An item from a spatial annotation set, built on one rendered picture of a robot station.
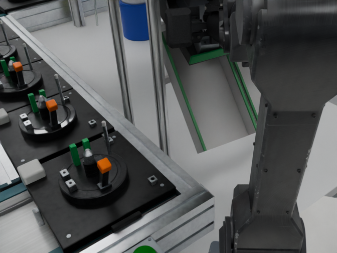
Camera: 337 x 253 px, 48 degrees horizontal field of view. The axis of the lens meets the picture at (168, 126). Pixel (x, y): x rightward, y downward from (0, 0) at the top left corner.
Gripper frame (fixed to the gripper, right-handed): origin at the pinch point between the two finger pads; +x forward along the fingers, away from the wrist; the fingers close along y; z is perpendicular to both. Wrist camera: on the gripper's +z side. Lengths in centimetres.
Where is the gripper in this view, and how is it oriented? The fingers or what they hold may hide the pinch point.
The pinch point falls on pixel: (209, 20)
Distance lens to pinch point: 71.2
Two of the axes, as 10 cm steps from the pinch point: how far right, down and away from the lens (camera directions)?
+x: -2.7, -3.5, 9.0
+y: -9.6, 1.6, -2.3
